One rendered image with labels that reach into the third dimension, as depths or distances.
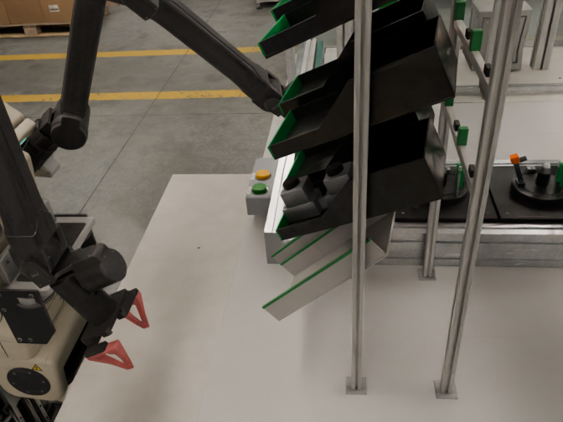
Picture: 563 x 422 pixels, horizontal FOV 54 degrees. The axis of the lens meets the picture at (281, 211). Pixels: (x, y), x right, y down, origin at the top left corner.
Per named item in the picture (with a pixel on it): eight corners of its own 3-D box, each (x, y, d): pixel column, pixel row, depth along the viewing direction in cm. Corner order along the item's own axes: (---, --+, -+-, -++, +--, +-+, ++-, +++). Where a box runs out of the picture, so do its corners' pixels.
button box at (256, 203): (247, 215, 149) (245, 197, 146) (257, 174, 166) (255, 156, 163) (272, 215, 149) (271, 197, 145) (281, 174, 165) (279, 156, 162)
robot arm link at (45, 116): (38, 118, 128) (34, 134, 125) (64, 92, 124) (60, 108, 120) (74, 137, 134) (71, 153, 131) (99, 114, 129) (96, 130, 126)
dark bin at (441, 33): (274, 160, 85) (250, 120, 81) (296, 121, 95) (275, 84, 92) (455, 97, 71) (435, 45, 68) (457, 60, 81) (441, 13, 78)
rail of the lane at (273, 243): (266, 264, 139) (263, 229, 133) (295, 109, 210) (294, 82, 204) (288, 264, 138) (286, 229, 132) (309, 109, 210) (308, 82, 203)
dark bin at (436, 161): (281, 241, 94) (260, 207, 91) (300, 198, 104) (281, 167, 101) (442, 199, 80) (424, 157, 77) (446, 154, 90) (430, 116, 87)
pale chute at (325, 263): (278, 321, 106) (261, 307, 105) (296, 275, 116) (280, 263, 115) (387, 256, 89) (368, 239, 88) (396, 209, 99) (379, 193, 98)
